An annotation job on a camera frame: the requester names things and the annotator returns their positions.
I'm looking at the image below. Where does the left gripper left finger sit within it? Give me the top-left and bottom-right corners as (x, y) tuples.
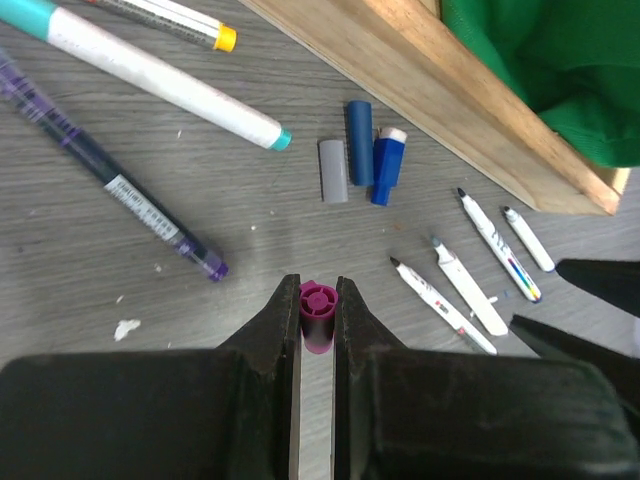
(1, 274), (301, 479)

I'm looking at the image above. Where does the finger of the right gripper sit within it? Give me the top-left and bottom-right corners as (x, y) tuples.
(510, 315), (639, 400)
(556, 259), (639, 317)

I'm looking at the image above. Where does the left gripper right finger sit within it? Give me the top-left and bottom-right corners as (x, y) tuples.
(333, 277), (639, 479)

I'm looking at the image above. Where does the pink marker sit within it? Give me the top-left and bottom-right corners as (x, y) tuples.
(389, 256), (498, 356)

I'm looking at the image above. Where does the white marker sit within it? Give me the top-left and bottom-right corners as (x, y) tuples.
(502, 206), (555, 273)

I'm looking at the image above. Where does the grey cap marker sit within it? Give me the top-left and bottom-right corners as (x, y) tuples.
(431, 236), (508, 337)

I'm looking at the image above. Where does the magenta pen cap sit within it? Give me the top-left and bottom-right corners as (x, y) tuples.
(299, 280), (339, 355)

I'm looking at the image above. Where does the blue cap marker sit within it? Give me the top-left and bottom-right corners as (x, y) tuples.
(457, 187), (542, 303)

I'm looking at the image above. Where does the blue white eraser cap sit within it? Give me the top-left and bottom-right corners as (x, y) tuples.
(371, 127), (408, 206)

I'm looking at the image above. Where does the grey pen cap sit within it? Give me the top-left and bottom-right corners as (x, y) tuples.
(318, 139), (348, 204)

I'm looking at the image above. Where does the blue pen cap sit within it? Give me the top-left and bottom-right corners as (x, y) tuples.
(346, 100), (374, 187)

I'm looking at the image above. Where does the teal cap marker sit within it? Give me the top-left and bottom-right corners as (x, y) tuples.
(1, 1), (292, 151)

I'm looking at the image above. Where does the purple cap marker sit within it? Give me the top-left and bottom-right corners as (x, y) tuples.
(1, 52), (229, 282)

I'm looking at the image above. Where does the green tank top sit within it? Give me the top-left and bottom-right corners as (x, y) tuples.
(441, 1), (639, 168)

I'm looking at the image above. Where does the wooden clothes rack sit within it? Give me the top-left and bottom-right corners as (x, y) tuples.
(246, 0), (630, 215)

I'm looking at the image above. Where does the yellow cap marker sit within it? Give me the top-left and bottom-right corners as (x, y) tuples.
(90, 0), (237, 53)

